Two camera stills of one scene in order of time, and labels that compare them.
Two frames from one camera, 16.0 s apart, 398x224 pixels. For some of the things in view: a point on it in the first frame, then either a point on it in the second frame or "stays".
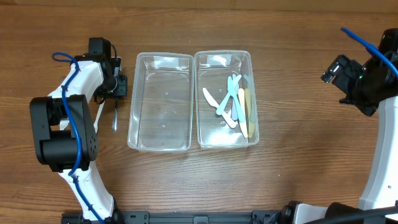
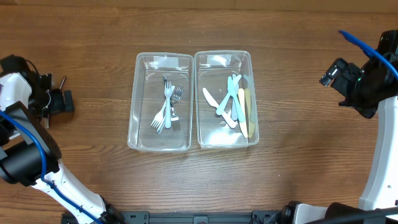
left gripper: (120, 86) to (57, 101)
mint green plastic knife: (230, 86) stays
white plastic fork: (101, 109) to (168, 89)
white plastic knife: (213, 102) stays
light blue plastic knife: (220, 109) stays
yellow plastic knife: (241, 101) stays
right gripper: (347, 74) stays
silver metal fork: (114, 120) to (176, 97)
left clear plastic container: (161, 112) stays
